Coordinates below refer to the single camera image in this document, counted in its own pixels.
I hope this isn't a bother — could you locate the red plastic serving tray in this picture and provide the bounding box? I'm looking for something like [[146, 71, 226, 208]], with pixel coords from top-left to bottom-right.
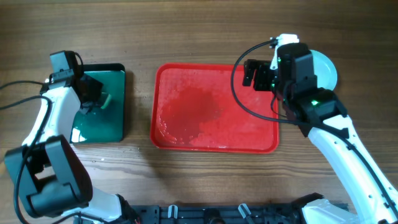
[[150, 63, 279, 154]]

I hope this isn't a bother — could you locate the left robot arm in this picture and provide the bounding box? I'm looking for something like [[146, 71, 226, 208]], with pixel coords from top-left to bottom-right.
[[5, 71, 139, 223]]

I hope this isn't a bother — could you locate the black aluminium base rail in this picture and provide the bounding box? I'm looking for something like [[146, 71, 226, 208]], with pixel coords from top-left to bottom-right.
[[133, 203, 305, 224]]

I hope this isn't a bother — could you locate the black tray with green water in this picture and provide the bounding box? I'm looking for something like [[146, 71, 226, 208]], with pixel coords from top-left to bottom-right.
[[70, 63, 126, 144]]

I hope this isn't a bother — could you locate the light blue plate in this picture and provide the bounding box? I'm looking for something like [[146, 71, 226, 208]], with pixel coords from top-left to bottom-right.
[[311, 50, 338, 90]]

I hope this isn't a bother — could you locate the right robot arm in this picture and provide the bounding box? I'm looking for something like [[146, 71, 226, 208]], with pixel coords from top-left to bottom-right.
[[243, 57, 397, 223]]

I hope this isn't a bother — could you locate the green dish sponge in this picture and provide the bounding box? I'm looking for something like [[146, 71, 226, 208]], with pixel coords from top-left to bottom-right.
[[98, 93, 112, 110]]

